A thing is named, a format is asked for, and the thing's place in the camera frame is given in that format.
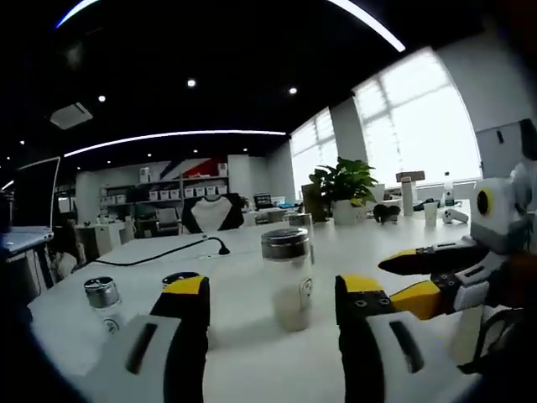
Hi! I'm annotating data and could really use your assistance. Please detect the black headset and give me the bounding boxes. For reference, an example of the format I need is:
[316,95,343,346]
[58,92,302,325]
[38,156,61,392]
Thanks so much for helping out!
[373,203,402,226]

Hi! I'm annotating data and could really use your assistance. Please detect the ceiling air conditioner unit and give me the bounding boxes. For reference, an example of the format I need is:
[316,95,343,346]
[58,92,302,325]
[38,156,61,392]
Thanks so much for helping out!
[49,102,94,130]

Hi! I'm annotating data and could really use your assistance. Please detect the brown grain seasoning bottle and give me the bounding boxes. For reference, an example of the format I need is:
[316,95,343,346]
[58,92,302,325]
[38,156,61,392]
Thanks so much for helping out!
[288,212,315,236]

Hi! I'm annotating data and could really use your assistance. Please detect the thick black table cable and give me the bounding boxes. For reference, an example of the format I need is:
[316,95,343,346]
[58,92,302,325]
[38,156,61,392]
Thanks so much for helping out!
[94,237,232,268]

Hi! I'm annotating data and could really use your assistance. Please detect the metal shelving unit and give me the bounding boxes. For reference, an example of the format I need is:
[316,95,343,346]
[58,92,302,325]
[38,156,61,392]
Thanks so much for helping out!
[100,165,231,207]

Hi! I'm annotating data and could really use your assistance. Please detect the tall white grain seasoning bottle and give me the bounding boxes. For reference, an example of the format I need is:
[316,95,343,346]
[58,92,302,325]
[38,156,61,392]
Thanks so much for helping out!
[259,228,316,333]

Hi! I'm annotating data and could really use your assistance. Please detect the white standing desk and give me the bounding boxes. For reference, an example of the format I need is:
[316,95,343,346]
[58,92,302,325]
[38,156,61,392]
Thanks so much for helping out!
[0,245,55,295]

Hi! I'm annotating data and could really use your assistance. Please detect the shirt-covered office chair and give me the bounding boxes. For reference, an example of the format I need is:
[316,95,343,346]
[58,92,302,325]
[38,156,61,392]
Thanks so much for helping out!
[182,193,245,234]

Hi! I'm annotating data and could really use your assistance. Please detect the row of white storage boxes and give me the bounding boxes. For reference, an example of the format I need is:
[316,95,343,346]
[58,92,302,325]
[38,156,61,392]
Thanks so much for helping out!
[149,187,230,199]

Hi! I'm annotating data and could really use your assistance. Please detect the silver laptop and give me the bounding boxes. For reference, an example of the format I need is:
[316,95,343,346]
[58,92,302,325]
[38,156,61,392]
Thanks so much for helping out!
[0,155,62,253]

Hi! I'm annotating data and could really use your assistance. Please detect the large potted green plant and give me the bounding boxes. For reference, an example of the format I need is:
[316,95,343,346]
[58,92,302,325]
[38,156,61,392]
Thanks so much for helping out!
[309,156,378,226]

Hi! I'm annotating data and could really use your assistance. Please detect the short pale grain seasoning bottle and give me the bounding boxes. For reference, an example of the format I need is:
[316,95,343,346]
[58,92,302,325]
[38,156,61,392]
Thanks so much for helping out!
[83,275,127,337]

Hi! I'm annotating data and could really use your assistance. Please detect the black looped cable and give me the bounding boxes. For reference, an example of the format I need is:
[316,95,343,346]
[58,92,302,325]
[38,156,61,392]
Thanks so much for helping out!
[459,304,525,374]

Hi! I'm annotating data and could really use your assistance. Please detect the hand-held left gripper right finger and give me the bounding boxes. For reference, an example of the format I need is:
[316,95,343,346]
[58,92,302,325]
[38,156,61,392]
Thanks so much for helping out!
[334,273,462,403]

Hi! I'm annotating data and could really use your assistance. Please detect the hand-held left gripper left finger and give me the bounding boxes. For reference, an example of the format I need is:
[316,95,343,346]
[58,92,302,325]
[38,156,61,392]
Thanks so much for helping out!
[94,272,211,403]

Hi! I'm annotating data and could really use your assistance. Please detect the round ceiling spotlights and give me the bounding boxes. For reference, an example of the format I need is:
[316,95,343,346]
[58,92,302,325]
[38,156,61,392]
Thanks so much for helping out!
[3,77,299,163]

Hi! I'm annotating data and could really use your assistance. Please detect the long ceiling light strip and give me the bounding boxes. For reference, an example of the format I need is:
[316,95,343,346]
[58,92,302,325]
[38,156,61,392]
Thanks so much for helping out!
[326,0,407,54]
[62,130,289,159]
[54,0,100,29]

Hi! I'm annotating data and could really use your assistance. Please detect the cardboard box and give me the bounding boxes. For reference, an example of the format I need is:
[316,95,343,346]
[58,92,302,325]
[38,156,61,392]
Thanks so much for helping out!
[300,183,328,222]

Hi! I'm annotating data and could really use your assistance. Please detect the white low cabinet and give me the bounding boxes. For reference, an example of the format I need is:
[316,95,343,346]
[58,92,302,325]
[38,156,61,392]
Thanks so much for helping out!
[75,222,135,253]

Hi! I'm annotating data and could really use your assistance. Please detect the grey office chair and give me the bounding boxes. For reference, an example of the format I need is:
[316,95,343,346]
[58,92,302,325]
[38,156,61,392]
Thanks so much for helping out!
[154,207,180,232]

